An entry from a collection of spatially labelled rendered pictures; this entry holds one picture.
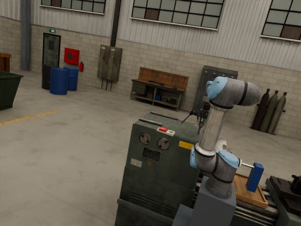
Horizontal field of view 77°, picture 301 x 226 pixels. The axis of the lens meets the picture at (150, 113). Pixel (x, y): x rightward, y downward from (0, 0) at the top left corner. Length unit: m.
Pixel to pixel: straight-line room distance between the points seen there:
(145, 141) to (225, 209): 0.72
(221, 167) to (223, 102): 0.38
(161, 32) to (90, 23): 3.57
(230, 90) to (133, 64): 8.10
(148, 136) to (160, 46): 7.24
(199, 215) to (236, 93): 0.72
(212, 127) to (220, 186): 0.35
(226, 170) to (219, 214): 0.25
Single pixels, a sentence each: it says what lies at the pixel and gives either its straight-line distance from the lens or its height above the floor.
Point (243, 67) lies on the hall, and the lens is 8.25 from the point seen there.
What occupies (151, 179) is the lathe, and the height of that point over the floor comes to 0.83.
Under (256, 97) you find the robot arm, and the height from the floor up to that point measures 1.68.
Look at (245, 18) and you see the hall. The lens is 8.50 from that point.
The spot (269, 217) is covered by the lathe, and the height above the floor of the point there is 0.79.
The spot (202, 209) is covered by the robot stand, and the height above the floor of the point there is 1.00.
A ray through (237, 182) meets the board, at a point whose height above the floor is 0.88.
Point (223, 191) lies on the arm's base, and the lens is 1.20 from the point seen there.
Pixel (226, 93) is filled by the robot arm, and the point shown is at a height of 1.67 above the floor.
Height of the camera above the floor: 1.74
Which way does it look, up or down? 15 degrees down
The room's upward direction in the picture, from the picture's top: 11 degrees clockwise
